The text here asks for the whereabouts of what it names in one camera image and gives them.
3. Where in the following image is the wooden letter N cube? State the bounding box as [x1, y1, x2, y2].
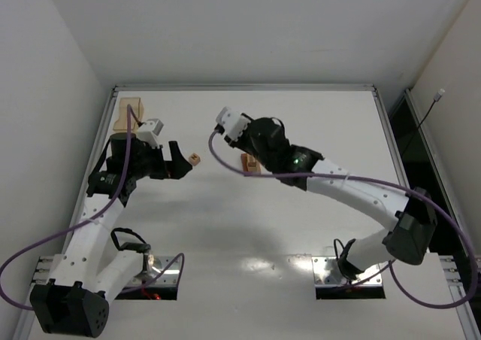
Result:
[188, 153, 201, 166]

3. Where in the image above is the ribbed light wooden block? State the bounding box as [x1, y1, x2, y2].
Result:
[247, 156, 257, 168]

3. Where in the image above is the reddish brown rectangular block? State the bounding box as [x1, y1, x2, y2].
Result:
[240, 153, 249, 172]

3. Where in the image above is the light wooden rectangular block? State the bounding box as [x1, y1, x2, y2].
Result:
[250, 162, 262, 175]

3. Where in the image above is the transparent orange plastic box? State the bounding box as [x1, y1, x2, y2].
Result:
[112, 97, 144, 133]

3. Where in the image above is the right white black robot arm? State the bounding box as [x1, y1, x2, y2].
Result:
[216, 110, 437, 281]

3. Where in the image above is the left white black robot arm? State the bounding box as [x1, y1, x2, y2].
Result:
[29, 132, 192, 338]

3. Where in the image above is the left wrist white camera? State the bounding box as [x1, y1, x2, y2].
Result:
[137, 119, 164, 148]

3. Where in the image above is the wrist white camera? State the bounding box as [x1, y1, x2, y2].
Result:
[137, 119, 164, 148]
[215, 107, 252, 141]

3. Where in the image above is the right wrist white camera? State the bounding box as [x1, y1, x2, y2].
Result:
[215, 107, 252, 141]

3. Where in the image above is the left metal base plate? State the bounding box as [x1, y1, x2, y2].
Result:
[129, 255, 183, 288]

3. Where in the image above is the metal base plate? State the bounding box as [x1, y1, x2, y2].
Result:
[312, 256, 383, 290]
[129, 255, 183, 288]

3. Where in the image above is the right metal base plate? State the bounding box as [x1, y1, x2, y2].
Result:
[312, 256, 383, 290]

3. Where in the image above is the black cable white plug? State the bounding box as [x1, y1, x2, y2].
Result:
[401, 88, 446, 158]

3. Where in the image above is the aluminium table frame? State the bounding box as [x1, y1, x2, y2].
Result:
[11, 83, 481, 340]

